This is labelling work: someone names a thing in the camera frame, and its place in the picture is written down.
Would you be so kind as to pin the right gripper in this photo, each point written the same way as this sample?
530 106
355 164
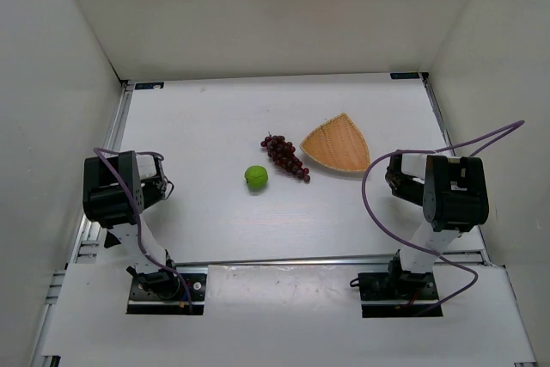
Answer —
396 179

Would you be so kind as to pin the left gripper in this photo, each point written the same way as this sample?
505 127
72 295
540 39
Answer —
160 186

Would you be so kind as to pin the green fake apple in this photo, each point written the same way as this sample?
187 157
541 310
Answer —
256 177

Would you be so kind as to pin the dark red fake grapes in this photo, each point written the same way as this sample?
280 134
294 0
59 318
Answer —
283 154

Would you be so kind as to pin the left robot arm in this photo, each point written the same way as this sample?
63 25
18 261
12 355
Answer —
146 256

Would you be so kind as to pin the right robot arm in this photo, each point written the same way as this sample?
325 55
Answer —
452 194

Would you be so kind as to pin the woven bamboo fruit basket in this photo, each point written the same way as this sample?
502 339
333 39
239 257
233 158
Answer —
339 145

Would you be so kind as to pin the right blue corner label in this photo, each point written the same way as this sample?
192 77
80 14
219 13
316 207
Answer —
404 75

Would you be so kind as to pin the blue corner label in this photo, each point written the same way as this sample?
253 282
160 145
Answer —
404 75
149 86

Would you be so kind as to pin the left blue corner label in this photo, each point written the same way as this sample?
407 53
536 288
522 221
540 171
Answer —
149 86

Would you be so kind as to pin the white front cover board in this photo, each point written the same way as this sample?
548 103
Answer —
275 316

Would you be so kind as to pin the left aluminium frame rail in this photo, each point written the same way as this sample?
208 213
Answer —
98 193

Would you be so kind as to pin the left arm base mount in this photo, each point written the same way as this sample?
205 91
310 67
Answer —
162 293

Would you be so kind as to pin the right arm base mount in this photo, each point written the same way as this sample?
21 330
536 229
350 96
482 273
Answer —
386 295

